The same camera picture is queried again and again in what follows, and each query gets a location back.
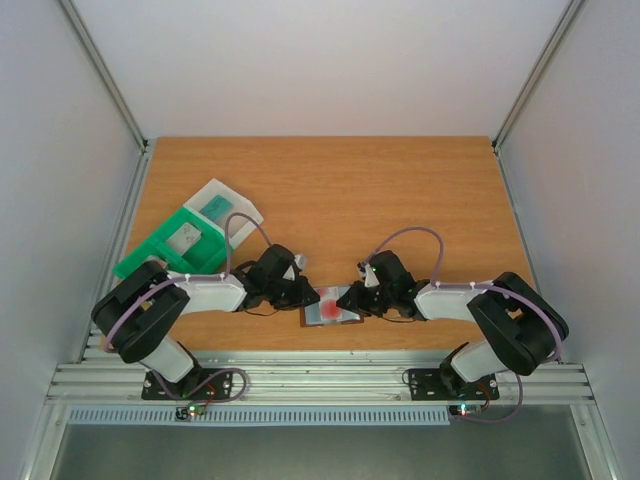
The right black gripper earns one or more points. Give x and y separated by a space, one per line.
357 296

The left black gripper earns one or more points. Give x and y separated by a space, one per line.
305 291

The red spotted card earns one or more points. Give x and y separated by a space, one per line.
330 307

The white patterned credit card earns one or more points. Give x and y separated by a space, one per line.
184 238

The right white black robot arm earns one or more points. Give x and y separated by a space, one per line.
520 329

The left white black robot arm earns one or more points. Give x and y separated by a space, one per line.
137 315

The teal card in bin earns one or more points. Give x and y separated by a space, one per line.
216 208

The green plastic compartment tray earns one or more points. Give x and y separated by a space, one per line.
205 257

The white translucent plastic bin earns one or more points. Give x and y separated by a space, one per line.
239 228

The right controller board with leds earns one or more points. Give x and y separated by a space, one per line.
467 410

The controller board with leds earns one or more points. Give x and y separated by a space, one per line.
467 410
189 413

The left controller board with leds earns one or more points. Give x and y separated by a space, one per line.
189 413

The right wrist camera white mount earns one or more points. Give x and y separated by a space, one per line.
368 275

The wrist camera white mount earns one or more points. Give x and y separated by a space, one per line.
368 275
300 261

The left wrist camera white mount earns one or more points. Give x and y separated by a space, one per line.
300 261

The aluminium frame rail front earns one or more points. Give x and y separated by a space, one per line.
347 377

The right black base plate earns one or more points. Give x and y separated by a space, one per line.
425 384

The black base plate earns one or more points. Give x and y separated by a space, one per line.
203 384
425 384

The grey slotted cable duct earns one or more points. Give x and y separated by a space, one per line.
263 416

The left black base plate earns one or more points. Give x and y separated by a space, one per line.
203 384

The left aluminium corner post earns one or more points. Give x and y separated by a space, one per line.
89 46

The aluminium corner post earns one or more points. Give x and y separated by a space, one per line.
89 46
552 45

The right aluminium corner post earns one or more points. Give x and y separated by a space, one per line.
552 45

